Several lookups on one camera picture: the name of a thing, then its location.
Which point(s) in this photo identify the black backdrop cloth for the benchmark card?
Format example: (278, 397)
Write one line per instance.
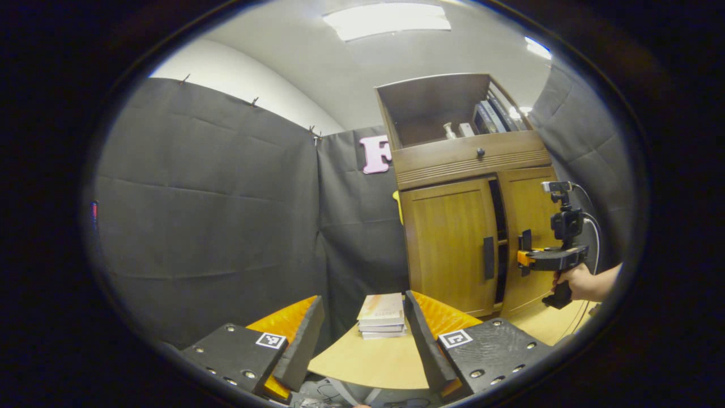
(215, 198)

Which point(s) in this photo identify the wooden shoe cabinet door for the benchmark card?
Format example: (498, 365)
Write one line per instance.
(447, 243)
(532, 209)

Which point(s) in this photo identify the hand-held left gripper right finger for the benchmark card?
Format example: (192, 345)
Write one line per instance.
(427, 345)

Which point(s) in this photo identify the small ceiling light panel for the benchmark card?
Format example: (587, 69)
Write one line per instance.
(518, 111)
(538, 48)

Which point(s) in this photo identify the wooden cabinet drawer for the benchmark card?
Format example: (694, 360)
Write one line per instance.
(447, 161)

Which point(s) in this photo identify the large ceiling light panel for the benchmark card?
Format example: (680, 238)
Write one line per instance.
(388, 21)

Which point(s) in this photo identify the wooden double-door shoe cabinet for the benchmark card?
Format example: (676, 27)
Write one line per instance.
(430, 102)

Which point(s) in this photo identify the beige flat book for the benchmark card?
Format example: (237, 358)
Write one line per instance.
(382, 307)

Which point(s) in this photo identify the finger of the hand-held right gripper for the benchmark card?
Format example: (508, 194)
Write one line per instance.
(524, 258)

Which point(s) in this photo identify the white pump bottle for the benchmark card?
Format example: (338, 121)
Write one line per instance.
(450, 132)

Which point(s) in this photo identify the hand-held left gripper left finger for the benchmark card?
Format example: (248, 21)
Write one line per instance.
(303, 345)

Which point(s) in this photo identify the small white box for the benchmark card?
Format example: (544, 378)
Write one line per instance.
(467, 130)

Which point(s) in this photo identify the white flat book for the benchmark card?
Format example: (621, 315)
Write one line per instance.
(382, 327)
(385, 334)

